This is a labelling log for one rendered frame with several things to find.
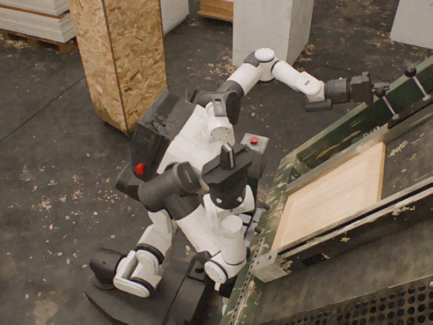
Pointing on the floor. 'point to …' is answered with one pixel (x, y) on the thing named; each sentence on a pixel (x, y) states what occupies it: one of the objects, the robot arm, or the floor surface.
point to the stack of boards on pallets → (38, 22)
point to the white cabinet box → (414, 23)
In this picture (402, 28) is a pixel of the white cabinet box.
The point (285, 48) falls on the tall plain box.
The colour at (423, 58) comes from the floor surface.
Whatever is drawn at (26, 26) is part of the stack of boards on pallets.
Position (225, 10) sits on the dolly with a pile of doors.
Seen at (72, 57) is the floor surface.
